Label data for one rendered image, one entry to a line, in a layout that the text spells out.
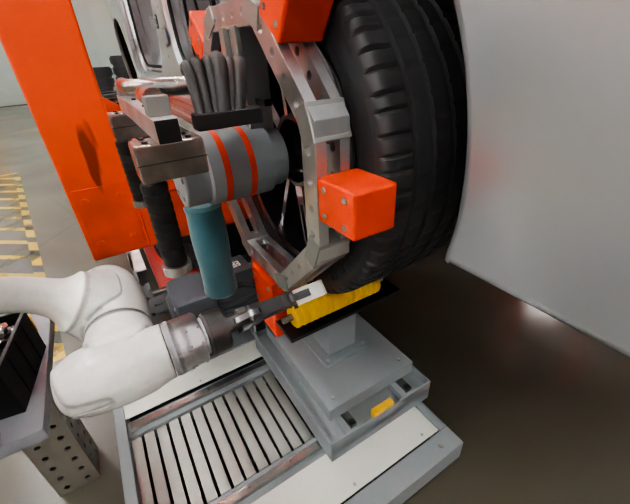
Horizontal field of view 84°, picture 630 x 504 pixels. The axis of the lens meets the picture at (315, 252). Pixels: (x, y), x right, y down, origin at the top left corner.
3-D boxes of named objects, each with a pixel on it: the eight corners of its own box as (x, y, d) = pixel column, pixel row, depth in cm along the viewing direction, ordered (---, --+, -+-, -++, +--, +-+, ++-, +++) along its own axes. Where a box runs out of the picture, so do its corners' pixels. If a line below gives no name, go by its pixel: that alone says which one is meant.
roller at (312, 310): (388, 292, 92) (389, 273, 89) (289, 337, 79) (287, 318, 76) (373, 281, 96) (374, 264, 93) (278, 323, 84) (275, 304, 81)
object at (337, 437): (427, 399, 109) (431, 378, 104) (332, 464, 94) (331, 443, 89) (335, 313, 146) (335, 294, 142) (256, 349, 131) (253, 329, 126)
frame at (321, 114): (351, 322, 69) (353, -30, 41) (322, 335, 66) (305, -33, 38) (245, 224, 109) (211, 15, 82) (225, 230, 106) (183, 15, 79)
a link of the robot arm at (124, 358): (168, 351, 49) (149, 296, 58) (37, 405, 43) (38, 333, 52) (184, 394, 56) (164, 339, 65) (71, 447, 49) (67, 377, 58)
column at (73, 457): (100, 476, 102) (35, 378, 81) (60, 497, 97) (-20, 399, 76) (98, 447, 109) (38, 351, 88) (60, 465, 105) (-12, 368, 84)
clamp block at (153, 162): (210, 172, 50) (203, 133, 47) (143, 186, 46) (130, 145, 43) (200, 164, 54) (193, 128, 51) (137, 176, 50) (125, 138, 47)
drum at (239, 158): (294, 195, 74) (288, 125, 66) (193, 222, 64) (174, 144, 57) (266, 178, 84) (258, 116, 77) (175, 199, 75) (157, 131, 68)
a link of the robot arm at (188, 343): (178, 376, 51) (217, 359, 54) (158, 319, 53) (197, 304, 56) (178, 377, 60) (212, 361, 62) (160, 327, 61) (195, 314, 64)
